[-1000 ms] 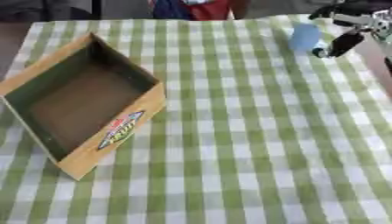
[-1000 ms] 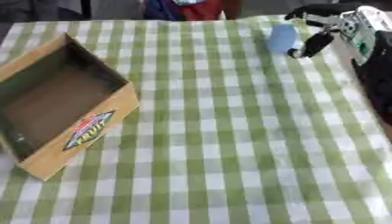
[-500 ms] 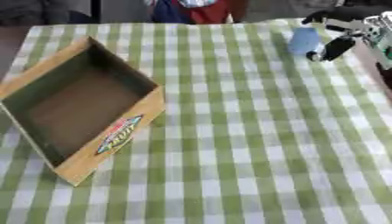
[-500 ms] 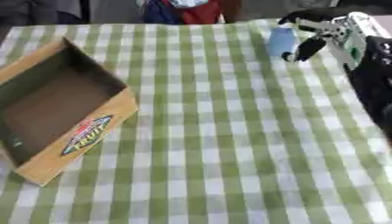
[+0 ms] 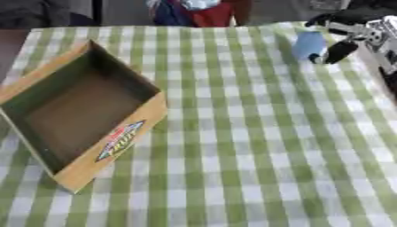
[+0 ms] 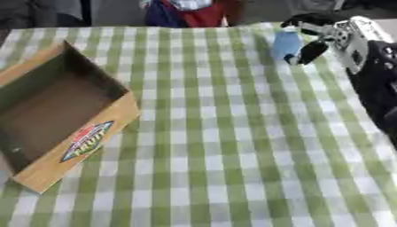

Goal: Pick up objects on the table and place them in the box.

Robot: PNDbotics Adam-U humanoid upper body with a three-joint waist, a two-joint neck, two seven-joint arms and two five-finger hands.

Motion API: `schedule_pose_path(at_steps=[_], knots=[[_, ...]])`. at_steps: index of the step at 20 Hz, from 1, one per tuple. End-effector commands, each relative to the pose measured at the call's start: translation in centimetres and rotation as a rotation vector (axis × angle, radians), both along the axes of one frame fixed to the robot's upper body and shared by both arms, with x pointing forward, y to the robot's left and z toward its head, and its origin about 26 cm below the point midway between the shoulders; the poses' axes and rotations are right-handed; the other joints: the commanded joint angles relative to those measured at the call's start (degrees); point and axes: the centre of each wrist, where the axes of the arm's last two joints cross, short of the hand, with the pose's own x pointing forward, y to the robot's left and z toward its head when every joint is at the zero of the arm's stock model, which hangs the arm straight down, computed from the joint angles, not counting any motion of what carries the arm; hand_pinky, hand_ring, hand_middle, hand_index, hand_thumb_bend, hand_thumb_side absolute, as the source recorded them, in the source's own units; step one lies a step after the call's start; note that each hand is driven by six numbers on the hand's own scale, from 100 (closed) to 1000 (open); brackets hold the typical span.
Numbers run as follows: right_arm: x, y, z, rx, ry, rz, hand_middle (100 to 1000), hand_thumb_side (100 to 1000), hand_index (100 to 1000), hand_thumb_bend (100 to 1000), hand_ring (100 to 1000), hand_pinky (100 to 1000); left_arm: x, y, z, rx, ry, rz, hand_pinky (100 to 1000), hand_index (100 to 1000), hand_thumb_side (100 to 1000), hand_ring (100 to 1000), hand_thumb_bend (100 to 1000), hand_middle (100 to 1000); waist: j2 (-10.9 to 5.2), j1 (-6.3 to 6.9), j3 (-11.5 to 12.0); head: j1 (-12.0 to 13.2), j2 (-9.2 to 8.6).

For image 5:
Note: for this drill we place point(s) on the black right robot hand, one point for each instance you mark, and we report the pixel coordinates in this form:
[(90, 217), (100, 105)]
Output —
[(345, 29)]

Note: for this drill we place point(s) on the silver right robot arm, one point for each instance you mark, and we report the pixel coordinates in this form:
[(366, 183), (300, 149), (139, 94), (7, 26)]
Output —
[(385, 44)]

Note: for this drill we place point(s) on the tan cardboard box green inside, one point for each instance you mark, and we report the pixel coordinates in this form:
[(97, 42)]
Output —
[(77, 118)]

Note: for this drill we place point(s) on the person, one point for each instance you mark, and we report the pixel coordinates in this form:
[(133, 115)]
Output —
[(199, 11)]

